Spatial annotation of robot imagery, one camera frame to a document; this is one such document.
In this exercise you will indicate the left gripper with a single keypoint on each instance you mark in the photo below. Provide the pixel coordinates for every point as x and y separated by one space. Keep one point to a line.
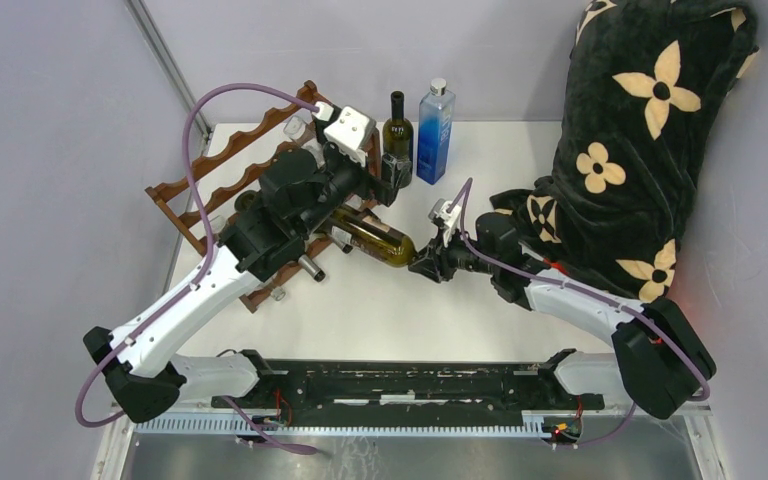
392 170

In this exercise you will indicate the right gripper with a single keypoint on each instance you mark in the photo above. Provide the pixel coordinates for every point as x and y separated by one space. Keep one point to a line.
436 257

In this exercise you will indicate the blue square glass bottle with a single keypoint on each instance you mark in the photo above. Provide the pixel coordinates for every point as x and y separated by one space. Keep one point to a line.
436 111

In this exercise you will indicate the clear round glass bottle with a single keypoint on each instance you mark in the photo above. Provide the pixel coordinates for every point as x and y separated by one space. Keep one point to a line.
300 132

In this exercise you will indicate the green wine bottle brown label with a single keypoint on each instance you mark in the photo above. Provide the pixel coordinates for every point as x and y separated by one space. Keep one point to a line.
311 268

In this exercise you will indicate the clear square bottle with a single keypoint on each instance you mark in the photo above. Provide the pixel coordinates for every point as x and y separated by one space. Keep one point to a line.
219 224

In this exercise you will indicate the brown wooden wine rack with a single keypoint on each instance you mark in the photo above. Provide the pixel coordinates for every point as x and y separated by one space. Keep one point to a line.
236 142

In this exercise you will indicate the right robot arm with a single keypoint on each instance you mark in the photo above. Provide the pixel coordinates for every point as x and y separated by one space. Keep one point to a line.
657 360

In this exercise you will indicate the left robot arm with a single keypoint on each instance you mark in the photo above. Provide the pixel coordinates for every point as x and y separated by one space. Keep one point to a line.
140 360

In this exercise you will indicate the black floral blanket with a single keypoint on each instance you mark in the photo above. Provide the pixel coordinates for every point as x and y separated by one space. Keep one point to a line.
645 84

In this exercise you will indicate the aluminium corner profile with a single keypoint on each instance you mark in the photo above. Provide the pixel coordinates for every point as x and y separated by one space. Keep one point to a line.
161 51

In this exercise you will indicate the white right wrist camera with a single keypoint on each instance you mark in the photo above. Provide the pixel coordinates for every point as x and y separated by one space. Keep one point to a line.
445 215

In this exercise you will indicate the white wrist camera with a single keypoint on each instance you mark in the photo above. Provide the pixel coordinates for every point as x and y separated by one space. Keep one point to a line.
445 215
346 127

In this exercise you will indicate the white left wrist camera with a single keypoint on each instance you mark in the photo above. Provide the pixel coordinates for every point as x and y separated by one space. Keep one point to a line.
346 127

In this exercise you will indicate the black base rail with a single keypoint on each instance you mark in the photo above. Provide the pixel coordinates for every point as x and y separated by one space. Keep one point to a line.
386 399

